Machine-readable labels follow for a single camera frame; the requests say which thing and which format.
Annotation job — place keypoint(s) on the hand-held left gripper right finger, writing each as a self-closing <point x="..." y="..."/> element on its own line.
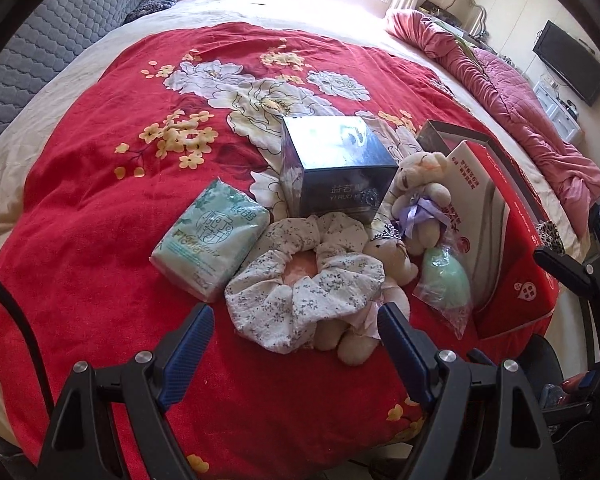
<point x="405" y="360"/>

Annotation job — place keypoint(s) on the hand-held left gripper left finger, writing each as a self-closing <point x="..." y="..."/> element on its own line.
<point x="185" y="355"/>

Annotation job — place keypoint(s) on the leopard print scrunchie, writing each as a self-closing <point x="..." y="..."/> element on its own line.
<point x="549" y="236"/>

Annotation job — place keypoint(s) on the red tissue pack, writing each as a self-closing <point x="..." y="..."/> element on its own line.
<point x="515" y="260"/>

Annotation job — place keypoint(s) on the green sponge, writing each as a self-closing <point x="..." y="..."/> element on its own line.
<point x="442" y="280"/>

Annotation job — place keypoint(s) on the cream bear with silver crown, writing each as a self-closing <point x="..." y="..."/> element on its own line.
<point x="385" y="265"/>

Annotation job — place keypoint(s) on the white floral scrunchie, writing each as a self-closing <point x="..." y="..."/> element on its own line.
<point x="280" y="305"/>

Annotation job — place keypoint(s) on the cream bear with purple bow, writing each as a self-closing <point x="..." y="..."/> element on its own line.
<point x="420" y="200"/>

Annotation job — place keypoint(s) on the shallow pink printed box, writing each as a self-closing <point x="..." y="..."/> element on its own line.
<point x="455" y="132"/>

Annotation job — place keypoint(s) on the green tissue pack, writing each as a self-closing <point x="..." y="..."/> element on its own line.
<point x="210" y="240"/>

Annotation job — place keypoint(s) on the white drawer cabinet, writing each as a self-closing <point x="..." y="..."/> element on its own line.
<point x="555" y="110"/>

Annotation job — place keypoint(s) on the pink quilt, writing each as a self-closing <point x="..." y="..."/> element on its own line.
<point x="520" y="110"/>

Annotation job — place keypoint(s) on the red floral blanket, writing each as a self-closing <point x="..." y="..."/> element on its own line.
<point x="105" y="220"/>

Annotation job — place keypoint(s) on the black flat television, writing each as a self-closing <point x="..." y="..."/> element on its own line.
<point x="570" y="62"/>

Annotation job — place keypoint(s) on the dark glossy square box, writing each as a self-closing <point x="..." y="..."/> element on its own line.
<point x="340" y="170"/>

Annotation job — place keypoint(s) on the green striped cloth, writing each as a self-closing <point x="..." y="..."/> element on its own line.
<point x="462" y="42"/>

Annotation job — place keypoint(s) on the white metal chair back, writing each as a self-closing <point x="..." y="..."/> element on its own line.
<point x="475" y="10"/>

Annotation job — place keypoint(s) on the dark printed box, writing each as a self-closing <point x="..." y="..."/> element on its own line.
<point x="437" y="10"/>

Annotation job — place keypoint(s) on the beige bed sheet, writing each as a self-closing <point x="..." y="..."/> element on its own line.
<point x="340" y="15"/>

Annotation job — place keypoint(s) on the dark patterned pillow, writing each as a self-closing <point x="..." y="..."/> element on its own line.
<point x="150" y="7"/>

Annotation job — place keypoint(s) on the grey quilted headboard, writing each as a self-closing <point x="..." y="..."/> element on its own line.
<point x="40" y="35"/>

